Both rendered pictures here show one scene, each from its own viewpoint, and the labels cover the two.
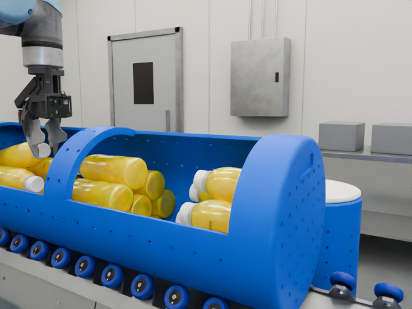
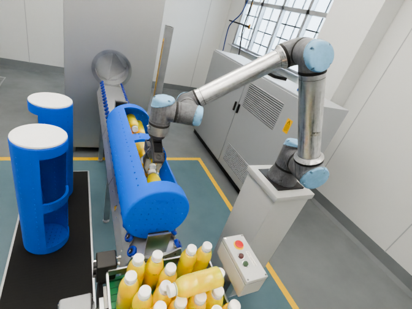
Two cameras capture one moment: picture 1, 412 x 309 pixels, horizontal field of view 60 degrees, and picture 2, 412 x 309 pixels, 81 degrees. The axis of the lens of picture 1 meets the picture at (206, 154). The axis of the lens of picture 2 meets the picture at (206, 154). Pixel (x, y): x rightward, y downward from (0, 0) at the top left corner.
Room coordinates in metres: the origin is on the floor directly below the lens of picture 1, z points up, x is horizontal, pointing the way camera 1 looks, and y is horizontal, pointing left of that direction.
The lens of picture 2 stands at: (1.62, 1.02, 1.86)
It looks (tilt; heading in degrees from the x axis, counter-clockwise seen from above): 29 degrees down; 206
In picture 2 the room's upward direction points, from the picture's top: 18 degrees clockwise
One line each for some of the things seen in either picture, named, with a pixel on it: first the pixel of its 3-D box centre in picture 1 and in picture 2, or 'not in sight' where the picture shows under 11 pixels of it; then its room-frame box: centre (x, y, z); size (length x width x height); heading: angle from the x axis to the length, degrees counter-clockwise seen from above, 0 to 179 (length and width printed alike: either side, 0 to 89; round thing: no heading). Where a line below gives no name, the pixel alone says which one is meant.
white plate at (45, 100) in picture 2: not in sight; (51, 100); (0.76, -0.76, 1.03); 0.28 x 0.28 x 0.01
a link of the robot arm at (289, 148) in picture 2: not in sight; (293, 154); (0.18, 0.87, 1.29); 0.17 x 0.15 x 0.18; 45
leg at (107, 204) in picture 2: not in sight; (108, 195); (0.54, -0.30, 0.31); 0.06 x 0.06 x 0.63; 59
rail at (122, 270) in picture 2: not in sight; (160, 262); (1.07, 0.70, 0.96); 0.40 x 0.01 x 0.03; 149
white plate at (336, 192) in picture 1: (310, 189); (39, 135); (1.04, -0.31, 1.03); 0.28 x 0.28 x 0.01
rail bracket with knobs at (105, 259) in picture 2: not in sight; (106, 267); (1.23, 0.57, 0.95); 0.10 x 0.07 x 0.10; 149
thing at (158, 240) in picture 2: not in sight; (156, 242); (1.03, 0.63, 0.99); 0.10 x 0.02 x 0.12; 149
